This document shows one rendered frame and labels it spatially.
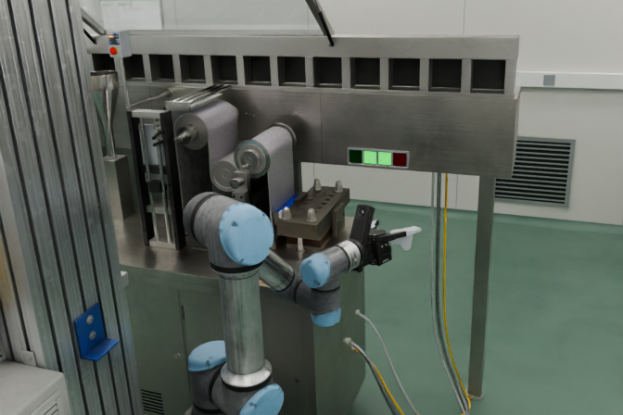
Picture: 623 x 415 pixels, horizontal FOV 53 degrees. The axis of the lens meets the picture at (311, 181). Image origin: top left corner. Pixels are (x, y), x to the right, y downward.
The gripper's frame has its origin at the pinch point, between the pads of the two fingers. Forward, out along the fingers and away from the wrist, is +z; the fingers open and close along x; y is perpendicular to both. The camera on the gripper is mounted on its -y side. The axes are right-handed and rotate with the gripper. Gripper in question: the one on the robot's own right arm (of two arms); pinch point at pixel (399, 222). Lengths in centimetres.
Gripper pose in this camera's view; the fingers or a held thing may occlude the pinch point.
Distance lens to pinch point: 175.1
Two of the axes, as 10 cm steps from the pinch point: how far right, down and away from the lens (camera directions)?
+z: 7.2, -2.5, 6.5
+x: 6.8, 0.8, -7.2
